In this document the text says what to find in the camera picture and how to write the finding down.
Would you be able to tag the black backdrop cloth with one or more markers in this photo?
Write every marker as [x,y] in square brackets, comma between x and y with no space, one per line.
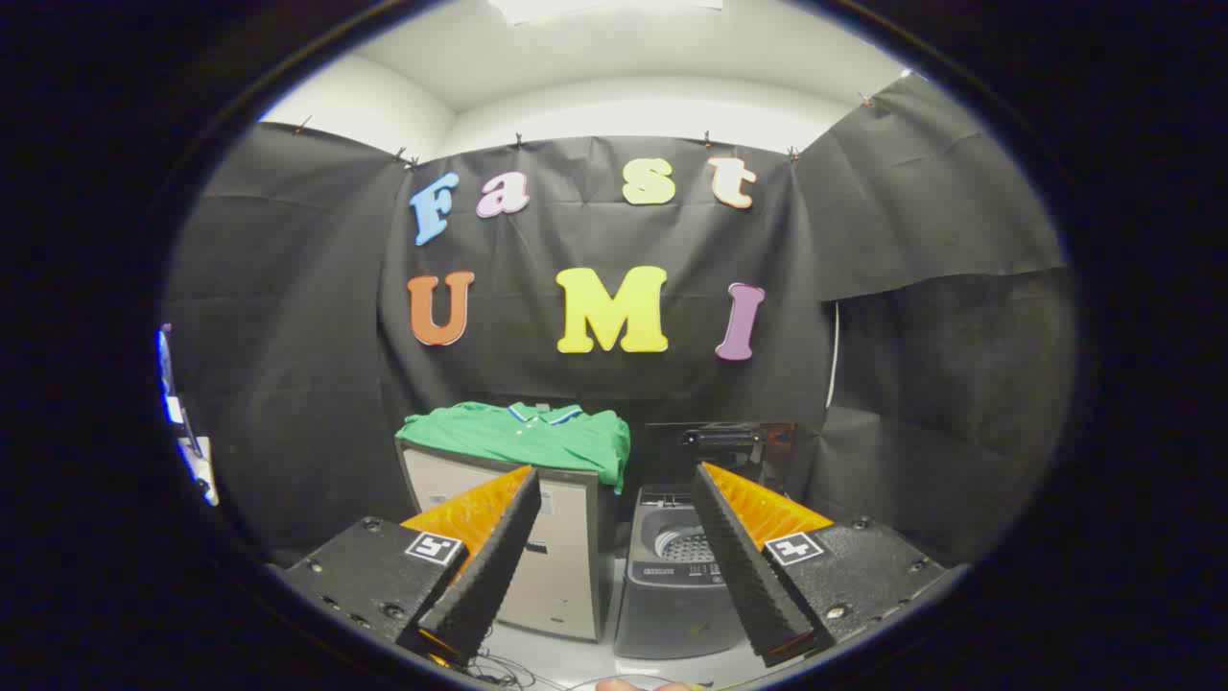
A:
[595,240]

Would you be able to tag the ceiling light panel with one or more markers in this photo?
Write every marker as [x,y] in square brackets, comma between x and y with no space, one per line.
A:
[595,8]

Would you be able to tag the dark washing machine lid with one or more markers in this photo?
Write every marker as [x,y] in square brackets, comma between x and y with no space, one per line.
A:
[715,451]

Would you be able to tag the green polo shirt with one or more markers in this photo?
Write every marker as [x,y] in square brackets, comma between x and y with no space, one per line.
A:
[537,441]

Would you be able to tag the grey washing machine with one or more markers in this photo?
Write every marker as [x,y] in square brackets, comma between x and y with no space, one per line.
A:
[672,605]

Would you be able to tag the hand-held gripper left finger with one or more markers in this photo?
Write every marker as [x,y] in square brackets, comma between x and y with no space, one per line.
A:
[499,566]

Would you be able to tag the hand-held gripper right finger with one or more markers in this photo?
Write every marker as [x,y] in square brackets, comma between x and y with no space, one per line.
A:
[739,566]

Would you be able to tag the white and blue object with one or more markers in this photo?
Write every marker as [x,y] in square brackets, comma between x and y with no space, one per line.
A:
[190,461]

